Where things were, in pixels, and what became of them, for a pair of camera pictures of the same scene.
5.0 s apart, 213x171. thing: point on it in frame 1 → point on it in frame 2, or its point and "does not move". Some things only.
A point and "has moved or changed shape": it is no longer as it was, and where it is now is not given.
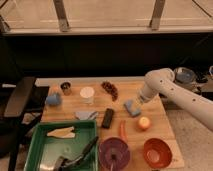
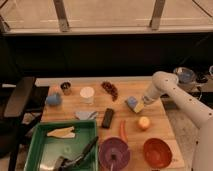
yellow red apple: x=143 y=122 does not move
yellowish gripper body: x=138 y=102 → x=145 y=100
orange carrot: x=123 y=131 does not move
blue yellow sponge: x=131 y=108 has moved or changed shape
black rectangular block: x=108 y=116 does not move
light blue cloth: x=86 y=115 does not move
